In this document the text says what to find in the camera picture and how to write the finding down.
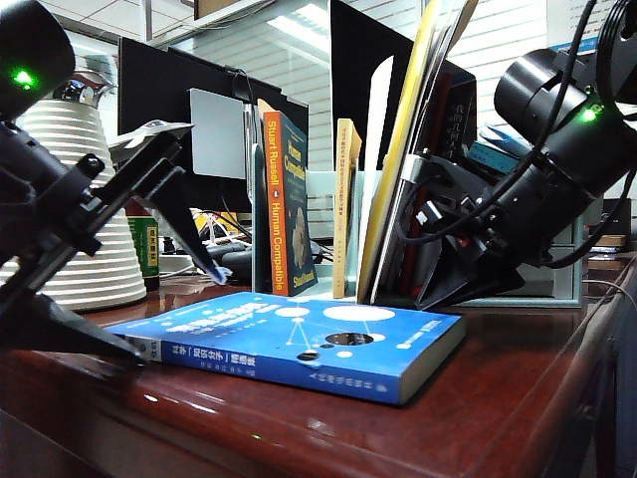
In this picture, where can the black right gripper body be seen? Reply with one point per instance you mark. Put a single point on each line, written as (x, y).
(522, 214)

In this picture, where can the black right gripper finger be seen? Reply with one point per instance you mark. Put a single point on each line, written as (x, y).
(440, 274)
(488, 286)

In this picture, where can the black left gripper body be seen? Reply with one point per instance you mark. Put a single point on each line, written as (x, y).
(45, 199)

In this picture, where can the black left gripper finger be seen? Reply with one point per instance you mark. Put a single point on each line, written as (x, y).
(184, 219)
(60, 331)

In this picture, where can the blue paperback book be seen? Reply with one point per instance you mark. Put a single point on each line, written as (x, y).
(249, 328)

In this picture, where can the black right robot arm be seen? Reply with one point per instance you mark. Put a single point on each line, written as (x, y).
(572, 139)

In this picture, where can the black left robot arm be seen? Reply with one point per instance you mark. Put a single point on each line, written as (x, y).
(35, 45)

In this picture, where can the light blue desk bookshelf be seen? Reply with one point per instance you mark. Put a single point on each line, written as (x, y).
(257, 224)

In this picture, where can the orange Human Compatible book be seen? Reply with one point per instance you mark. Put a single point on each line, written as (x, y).
(275, 209)

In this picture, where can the black book Chinese title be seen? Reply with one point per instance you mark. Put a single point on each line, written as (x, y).
(460, 124)

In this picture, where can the thin yellow book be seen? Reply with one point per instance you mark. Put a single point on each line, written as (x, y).
(341, 209)

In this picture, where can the dark red book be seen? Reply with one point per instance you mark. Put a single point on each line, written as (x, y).
(444, 114)

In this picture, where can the white power strip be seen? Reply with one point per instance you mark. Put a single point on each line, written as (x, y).
(171, 261)

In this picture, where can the brown bottle green label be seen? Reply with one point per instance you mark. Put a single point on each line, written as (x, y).
(147, 244)

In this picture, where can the white organizer drawer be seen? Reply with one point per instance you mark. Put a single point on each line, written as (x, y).
(552, 284)

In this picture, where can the teal notebook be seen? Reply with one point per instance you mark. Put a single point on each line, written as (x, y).
(490, 157)

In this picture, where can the dark grey pouch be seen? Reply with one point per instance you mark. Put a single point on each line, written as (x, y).
(239, 261)

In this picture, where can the white ribbed thermos jug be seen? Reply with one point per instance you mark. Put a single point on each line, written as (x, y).
(64, 124)

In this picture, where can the light blue paper pack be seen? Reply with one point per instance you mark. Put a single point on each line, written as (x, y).
(502, 137)

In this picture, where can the grey rectangular panel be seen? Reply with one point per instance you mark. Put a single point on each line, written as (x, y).
(216, 134)

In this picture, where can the black box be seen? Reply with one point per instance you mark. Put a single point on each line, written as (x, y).
(617, 219)

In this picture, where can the grey model airplane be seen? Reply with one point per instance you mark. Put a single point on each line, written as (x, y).
(144, 130)

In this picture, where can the black computer monitor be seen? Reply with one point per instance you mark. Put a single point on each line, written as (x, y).
(149, 84)

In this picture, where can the yellow folder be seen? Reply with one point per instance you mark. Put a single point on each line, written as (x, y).
(398, 139)

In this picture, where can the white paper sheet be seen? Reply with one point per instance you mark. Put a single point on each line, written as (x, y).
(379, 124)

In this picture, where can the dark magazine stack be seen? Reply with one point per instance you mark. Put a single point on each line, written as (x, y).
(440, 50)

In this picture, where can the purple and white poster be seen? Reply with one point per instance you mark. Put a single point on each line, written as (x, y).
(560, 25)

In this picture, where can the black upright panel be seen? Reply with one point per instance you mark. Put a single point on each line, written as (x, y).
(353, 74)

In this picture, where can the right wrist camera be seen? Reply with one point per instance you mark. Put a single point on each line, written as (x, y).
(428, 214)

